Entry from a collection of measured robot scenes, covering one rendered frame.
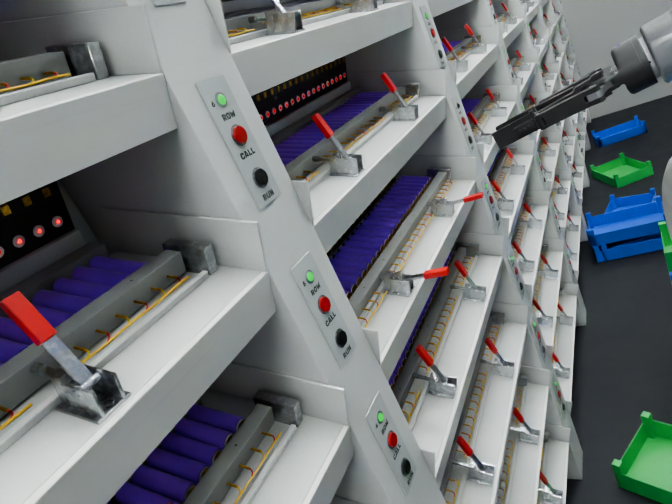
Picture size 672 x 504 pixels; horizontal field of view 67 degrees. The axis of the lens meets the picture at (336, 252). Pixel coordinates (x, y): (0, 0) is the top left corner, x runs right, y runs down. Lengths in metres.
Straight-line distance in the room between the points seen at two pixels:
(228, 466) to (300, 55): 0.45
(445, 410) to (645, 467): 0.89
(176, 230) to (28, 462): 0.24
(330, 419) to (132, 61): 0.38
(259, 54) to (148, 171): 0.17
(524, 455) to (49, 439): 1.01
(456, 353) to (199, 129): 0.61
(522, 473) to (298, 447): 0.73
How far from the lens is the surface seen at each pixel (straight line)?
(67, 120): 0.39
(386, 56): 1.10
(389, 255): 0.78
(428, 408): 0.81
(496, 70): 1.77
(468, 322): 0.97
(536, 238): 1.65
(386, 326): 0.67
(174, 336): 0.41
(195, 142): 0.45
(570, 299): 2.03
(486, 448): 1.00
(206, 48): 0.50
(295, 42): 0.63
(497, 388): 1.10
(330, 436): 0.54
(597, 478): 1.61
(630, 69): 0.86
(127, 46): 0.47
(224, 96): 0.49
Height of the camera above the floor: 1.21
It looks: 18 degrees down
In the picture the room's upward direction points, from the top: 25 degrees counter-clockwise
